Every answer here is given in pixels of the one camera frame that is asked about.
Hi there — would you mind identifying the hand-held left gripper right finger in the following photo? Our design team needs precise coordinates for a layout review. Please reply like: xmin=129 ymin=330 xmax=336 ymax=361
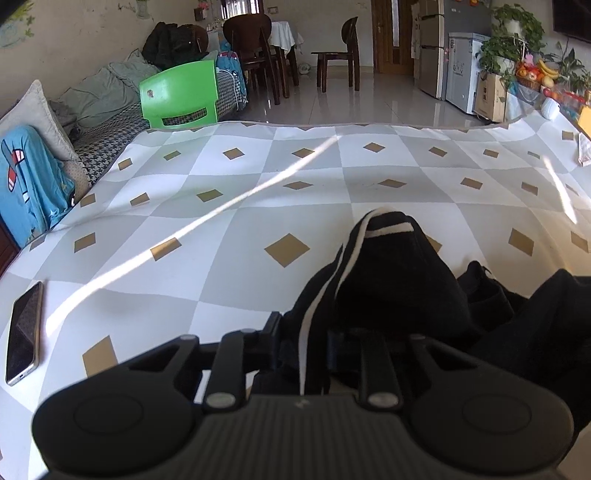
xmin=327 ymin=330 xmax=478 ymax=411

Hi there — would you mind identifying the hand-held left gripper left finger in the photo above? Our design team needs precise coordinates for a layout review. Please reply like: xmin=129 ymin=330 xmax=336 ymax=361
xmin=124 ymin=311 xmax=282 ymax=412

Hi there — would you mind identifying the black t-shirt red print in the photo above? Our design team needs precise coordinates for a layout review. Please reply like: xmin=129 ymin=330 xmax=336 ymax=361
xmin=252 ymin=208 xmax=591 ymax=416

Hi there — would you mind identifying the diamond-pattern tablecloth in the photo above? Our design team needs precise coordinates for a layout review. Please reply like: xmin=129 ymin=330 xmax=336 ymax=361
xmin=0 ymin=111 xmax=591 ymax=480

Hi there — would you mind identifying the smartphone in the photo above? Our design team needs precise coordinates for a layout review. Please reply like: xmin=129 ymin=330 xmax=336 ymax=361
xmin=6 ymin=281 xmax=44 ymax=386

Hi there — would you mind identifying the houndstooth sofa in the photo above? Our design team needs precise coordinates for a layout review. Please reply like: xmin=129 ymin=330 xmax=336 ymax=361
xmin=60 ymin=69 xmax=250 ymax=185

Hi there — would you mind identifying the green plastic chair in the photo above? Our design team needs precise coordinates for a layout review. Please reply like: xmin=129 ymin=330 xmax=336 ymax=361
xmin=139 ymin=60 xmax=220 ymax=130

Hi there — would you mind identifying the blue printed garment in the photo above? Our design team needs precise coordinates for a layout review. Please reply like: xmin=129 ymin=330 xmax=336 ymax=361
xmin=215 ymin=39 xmax=247 ymax=109

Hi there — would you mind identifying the wooden cabinet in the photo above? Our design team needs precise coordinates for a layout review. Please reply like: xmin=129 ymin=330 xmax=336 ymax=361
xmin=0 ymin=222 xmax=21 ymax=278

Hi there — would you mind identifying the blue cartoon pajamas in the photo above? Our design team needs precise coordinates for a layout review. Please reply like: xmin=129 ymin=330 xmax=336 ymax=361
xmin=0 ymin=126 xmax=77 ymax=250

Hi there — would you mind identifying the cardboard box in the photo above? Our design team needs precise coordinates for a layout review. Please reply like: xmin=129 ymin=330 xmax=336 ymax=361
xmin=475 ymin=73 xmax=509 ymax=123

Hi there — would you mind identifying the grey-brown garment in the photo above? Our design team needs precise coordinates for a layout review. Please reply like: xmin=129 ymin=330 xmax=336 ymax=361
xmin=48 ymin=99 xmax=84 ymax=139

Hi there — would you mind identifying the grey-green blanket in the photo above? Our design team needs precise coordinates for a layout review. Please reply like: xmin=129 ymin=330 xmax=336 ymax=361
xmin=58 ymin=48 xmax=160 ymax=127

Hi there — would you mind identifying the dining table white cloth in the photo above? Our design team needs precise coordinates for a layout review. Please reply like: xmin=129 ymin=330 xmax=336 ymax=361
xmin=208 ymin=18 xmax=305 ymax=88

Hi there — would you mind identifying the white chest freezer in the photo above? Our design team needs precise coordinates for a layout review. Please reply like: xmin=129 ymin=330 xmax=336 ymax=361
xmin=444 ymin=31 xmax=492 ymax=115

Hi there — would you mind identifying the dark wooden dining chair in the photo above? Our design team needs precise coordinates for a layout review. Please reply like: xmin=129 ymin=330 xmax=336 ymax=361
xmin=223 ymin=13 xmax=289 ymax=106
xmin=311 ymin=16 xmax=361 ymax=93

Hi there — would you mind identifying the black jacket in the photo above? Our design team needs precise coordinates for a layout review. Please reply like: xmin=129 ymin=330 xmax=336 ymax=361
xmin=141 ymin=21 xmax=208 ymax=72

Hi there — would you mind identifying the silver refrigerator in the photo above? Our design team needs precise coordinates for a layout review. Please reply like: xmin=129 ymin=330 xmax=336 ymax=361
xmin=413 ymin=0 xmax=492 ymax=100

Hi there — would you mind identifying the wooden door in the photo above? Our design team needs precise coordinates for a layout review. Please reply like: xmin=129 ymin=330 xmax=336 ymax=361
xmin=372 ymin=0 xmax=419 ymax=75

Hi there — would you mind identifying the grey pillow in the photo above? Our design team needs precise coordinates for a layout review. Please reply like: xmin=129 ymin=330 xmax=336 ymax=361
xmin=0 ymin=79 xmax=90 ymax=199

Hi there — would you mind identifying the fruit basket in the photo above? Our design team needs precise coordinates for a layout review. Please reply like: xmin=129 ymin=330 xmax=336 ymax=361
xmin=515 ymin=58 xmax=559 ymax=93

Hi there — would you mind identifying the leafy potted plant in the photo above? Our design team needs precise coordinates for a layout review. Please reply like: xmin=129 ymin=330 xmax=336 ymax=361
xmin=475 ymin=4 xmax=546 ymax=88

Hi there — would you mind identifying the spiky green houseplant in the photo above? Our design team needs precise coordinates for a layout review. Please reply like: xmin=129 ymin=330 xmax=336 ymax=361
xmin=538 ymin=39 xmax=591 ymax=93

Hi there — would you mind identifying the wall television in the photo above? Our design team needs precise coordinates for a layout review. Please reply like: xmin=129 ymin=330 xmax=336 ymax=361
xmin=551 ymin=0 xmax=591 ymax=40

